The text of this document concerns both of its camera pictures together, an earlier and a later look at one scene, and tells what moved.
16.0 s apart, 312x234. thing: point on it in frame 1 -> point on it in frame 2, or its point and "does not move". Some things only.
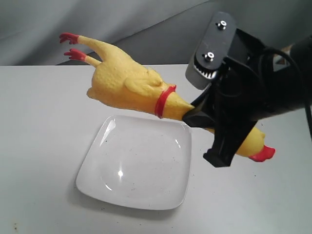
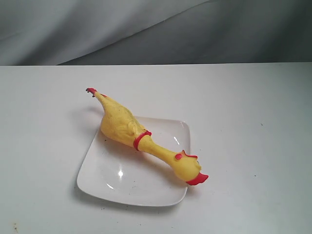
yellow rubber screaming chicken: (117, 84) -> (119, 124)
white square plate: (141, 161) does not move
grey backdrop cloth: (151, 32) does not move
